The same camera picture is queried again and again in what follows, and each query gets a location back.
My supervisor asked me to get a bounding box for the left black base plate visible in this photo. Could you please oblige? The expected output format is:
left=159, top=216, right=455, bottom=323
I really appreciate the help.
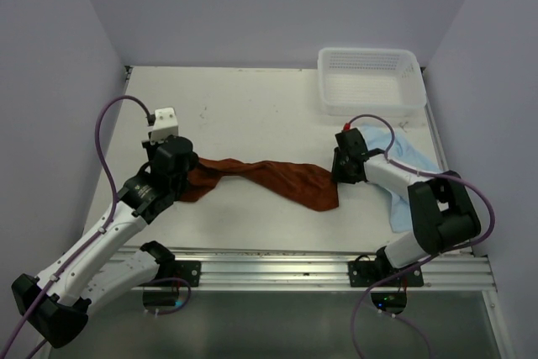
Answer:
left=157, top=260, right=202, bottom=288

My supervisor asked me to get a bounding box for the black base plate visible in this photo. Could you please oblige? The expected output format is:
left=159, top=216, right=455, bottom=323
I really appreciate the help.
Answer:
left=347, top=255, right=425, bottom=288
left=157, top=260, right=202, bottom=288

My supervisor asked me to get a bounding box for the purple cable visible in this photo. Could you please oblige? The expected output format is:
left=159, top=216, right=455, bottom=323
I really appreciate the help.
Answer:
left=346, top=114, right=496, bottom=359
left=0, top=96, right=194, bottom=359

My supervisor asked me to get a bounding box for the light blue towel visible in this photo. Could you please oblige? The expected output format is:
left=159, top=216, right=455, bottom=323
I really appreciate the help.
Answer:
left=359, top=124, right=440, bottom=233

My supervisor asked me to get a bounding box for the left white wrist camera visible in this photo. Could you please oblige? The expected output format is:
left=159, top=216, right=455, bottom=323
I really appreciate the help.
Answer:
left=148, top=107, right=179, bottom=144

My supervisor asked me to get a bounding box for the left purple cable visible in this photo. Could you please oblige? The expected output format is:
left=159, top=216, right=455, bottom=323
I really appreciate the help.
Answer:
left=0, top=96, right=194, bottom=359

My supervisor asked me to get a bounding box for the aluminium mounting rail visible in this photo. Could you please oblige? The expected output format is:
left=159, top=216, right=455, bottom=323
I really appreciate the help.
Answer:
left=171, top=248, right=496, bottom=292

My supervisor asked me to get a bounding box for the white plastic basket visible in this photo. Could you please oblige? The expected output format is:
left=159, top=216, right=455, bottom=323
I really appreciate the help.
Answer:
left=317, top=47, right=427, bottom=118

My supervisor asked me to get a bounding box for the rust brown towel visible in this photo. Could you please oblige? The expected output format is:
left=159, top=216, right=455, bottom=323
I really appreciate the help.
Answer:
left=176, top=158, right=340, bottom=212

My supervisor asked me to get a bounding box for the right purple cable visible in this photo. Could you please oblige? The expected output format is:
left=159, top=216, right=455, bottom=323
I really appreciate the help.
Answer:
left=346, top=114, right=496, bottom=359

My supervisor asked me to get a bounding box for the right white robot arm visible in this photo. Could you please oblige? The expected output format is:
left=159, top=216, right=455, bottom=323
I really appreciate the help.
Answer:
left=331, top=128, right=482, bottom=286

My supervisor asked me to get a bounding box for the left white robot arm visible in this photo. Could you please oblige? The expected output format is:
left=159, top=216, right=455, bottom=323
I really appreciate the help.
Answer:
left=11, top=135, right=198, bottom=348

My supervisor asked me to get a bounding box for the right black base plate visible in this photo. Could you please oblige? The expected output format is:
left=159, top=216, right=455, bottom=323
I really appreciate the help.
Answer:
left=347, top=255, right=425, bottom=288

